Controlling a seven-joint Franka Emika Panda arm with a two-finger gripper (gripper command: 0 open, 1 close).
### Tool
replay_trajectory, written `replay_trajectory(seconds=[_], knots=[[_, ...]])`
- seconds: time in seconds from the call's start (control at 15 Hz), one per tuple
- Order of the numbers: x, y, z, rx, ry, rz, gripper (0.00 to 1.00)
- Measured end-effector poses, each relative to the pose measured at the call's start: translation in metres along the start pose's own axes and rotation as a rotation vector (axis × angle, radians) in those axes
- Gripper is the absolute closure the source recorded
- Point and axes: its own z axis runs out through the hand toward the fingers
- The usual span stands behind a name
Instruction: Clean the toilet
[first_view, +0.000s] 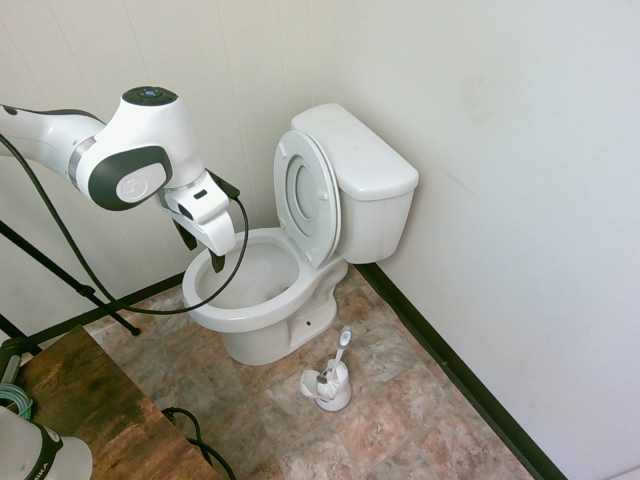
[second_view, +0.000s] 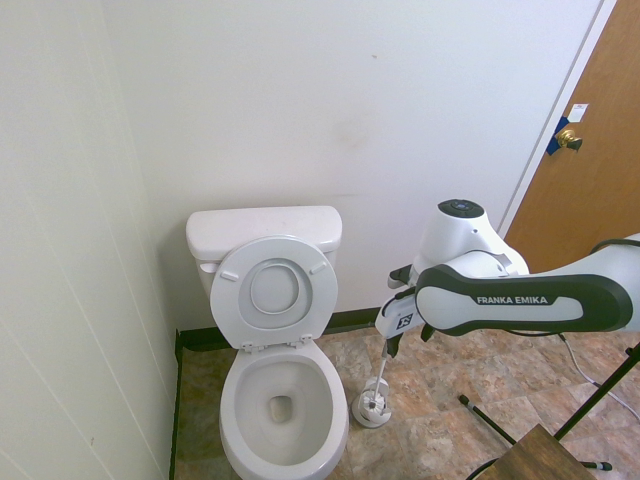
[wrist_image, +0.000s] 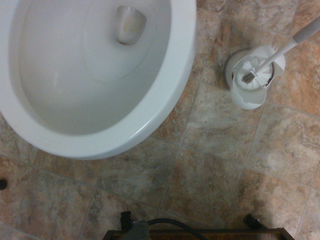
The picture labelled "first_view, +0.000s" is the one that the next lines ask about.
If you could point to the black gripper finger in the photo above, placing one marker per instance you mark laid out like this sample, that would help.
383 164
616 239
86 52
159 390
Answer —
184 234
217 262

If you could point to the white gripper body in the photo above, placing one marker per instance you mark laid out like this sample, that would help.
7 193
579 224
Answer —
210 220

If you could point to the white toilet brush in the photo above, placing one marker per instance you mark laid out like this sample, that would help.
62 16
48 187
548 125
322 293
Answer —
340 352

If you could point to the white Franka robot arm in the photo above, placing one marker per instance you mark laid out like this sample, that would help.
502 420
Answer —
150 120

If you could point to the white toilet bowl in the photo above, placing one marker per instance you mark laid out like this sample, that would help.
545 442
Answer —
265 335

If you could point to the white toilet seat cover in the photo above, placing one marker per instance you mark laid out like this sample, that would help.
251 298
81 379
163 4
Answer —
306 192

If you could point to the white toilet tank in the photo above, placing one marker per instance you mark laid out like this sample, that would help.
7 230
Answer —
370 225

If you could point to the black baseboard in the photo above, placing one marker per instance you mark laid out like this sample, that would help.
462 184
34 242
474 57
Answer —
450 360
150 292

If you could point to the black tripod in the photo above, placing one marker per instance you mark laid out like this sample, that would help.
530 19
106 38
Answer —
75 285

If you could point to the white tank lid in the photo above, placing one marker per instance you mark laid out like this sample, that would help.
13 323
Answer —
360 150

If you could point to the white brush holder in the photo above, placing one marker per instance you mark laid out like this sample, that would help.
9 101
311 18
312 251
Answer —
337 400

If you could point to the brown wooden table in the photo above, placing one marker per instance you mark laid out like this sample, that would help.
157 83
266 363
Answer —
125 425

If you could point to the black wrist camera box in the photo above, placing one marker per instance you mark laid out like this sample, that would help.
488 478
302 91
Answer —
225 186

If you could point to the dark green post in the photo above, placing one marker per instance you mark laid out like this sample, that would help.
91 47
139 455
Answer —
9 360

